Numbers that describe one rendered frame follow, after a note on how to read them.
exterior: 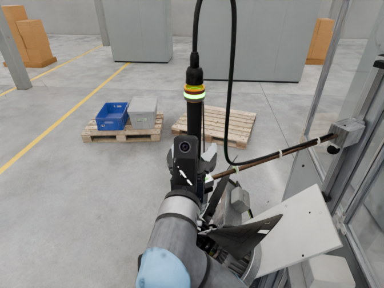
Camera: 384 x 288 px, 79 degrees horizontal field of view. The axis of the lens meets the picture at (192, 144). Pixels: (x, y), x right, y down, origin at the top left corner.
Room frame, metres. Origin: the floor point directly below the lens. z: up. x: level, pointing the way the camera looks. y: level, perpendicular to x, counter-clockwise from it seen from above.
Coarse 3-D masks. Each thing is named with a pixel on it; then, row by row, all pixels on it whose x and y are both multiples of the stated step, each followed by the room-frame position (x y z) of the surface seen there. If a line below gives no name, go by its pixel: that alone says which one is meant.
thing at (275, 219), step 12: (276, 216) 0.48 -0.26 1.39; (228, 228) 0.49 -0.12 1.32; (240, 228) 0.46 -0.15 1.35; (252, 228) 0.44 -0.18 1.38; (264, 228) 0.42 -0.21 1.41; (216, 240) 0.42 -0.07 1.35; (228, 240) 0.41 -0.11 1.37; (240, 240) 0.39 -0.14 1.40; (252, 240) 0.38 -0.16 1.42; (228, 252) 0.36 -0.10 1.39; (240, 252) 0.34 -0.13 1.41
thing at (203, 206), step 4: (208, 176) 0.49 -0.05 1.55; (208, 180) 0.47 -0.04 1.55; (212, 180) 0.47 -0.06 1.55; (208, 184) 0.47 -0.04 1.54; (212, 184) 0.47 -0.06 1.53; (208, 188) 0.46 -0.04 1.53; (212, 188) 0.47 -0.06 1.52; (208, 192) 0.46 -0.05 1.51; (204, 196) 0.46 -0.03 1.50; (204, 200) 0.46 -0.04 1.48; (204, 204) 0.46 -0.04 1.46; (200, 208) 0.45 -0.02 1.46; (204, 208) 0.45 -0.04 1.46; (200, 212) 0.43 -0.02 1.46
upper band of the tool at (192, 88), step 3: (186, 84) 0.47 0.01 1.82; (186, 87) 0.48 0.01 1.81; (192, 87) 0.48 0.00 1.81; (195, 87) 0.48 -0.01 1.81; (198, 87) 0.48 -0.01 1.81; (201, 87) 0.48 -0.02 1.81; (204, 87) 0.45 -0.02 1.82; (189, 90) 0.44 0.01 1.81; (192, 90) 0.44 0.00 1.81; (195, 90) 0.44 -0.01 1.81; (198, 90) 0.44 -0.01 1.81; (201, 90) 0.45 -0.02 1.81; (186, 93) 0.45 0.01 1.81; (204, 96) 0.46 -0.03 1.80; (192, 102) 0.45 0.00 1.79; (195, 102) 0.44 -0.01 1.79
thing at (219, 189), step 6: (228, 168) 0.71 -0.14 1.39; (222, 180) 0.71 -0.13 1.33; (228, 180) 0.80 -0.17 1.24; (216, 186) 0.67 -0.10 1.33; (222, 186) 0.73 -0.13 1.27; (216, 192) 0.68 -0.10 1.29; (222, 192) 0.74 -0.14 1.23; (210, 198) 0.64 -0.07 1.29; (216, 198) 0.68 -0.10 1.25; (216, 204) 0.68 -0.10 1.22
